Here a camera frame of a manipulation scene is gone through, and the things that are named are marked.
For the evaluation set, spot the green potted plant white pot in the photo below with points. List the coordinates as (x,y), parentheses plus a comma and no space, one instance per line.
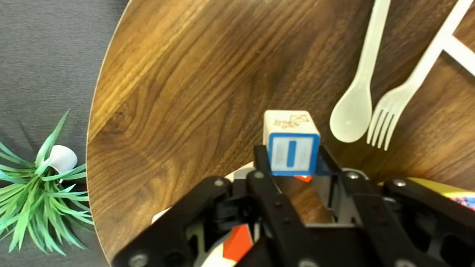
(38,197)

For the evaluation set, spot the wooden block with blue letter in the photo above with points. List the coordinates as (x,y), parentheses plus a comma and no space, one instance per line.
(290,142)

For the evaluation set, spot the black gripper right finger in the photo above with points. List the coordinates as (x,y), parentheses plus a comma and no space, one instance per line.
(365,212)

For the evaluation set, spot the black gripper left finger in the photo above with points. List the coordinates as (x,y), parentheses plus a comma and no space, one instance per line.
(276,207)

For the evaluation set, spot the cream plastic fork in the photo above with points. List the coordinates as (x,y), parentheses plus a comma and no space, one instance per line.
(394,103)

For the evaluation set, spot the pale wooden spoon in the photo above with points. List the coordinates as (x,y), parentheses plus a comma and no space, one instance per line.
(353,105)

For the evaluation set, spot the light wooden box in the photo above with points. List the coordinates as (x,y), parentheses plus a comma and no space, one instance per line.
(240,170)

